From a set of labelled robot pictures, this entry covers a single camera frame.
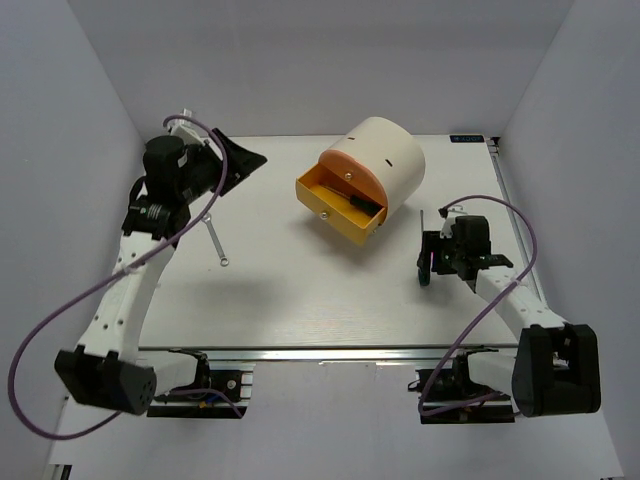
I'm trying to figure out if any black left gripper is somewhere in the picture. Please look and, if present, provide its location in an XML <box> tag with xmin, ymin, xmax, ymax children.
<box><xmin>176</xmin><ymin>128</ymin><xmax>266</xmax><ymax>203</ymax></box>

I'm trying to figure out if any large green screwdriver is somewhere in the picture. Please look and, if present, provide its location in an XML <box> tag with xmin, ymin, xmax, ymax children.
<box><xmin>417</xmin><ymin>210</ymin><xmax>431</xmax><ymax>287</ymax></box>
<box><xmin>322</xmin><ymin>184</ymin><xmax>382</xmax><ymax>216</ymax></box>

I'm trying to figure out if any yellow drawer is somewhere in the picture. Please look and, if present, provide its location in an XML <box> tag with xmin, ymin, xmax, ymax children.
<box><xmin>295</xmin><ymin>163</ymin><xmax>388</xmax><ymax>246</ymax></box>

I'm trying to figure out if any orange top drawer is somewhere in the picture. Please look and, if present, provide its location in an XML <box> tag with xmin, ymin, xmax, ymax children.
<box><xmin>318</xmin><ymin>149</ymin><xmax>388</xmax><ymax>208</ymax></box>

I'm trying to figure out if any cream round drawer cabinet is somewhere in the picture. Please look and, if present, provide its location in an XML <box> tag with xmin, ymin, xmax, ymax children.
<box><xmin>327</xmin><ymin>117</ymin><xmax>426</xmax><ymax>216</ymax></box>

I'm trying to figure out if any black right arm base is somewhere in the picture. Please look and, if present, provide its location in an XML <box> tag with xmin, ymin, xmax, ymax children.
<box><xmin>420</xmin><ymin>368</ymin><xmax>519</xmax><ymax>425</ymax></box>

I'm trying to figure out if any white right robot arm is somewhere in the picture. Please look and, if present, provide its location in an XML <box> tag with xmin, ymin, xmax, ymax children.
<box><xmin>417</xmin><ymin>214</ymin><xmax>601</xmax><ymax>417</ymax></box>

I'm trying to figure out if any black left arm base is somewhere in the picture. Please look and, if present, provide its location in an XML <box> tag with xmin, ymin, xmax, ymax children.
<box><xmin>141</xmin><ymin>349</ymin><xmax>254</xmax><ymax>420</ymax></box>

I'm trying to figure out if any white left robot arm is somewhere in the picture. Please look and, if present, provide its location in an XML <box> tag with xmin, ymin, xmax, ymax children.
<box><xmin>54</xmin><ymin>127</ymin><xmax>267</xmax><ymax>415</ymax></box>

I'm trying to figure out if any silver open-end wrench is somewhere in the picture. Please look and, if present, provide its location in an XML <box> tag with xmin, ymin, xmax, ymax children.
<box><xmin>201</xmin><ymin>212</ymin><xmax>229</xmax><ymax>268</ymax></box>

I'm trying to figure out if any blue label sticker right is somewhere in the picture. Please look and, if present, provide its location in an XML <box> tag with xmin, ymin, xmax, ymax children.
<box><xmin>449</xmin><ymin>134</ymin><xmax>485</xmax><ymax>144</ymax></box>

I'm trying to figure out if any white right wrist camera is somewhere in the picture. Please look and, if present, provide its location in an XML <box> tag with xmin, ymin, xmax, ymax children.
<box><xmin>438</xmin><ymin>204</ymin><xmax>466</xmax><ymax>239</ymax></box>

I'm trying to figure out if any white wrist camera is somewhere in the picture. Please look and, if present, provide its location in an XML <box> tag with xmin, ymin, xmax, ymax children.
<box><xmin>438</xmin><ymin>204</ymin><xmax>466</xmax><ymax>239</ymax></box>
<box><xmin>167</xmin><ymin>119</ymin><xmax>208</xmax><ymax>146</ymax></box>

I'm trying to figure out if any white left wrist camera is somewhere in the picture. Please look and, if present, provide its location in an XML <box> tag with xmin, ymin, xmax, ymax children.
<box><xmin>167</xmin><ymin>119</ymin><xmax>208</xmax><ymax>146</ymax></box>

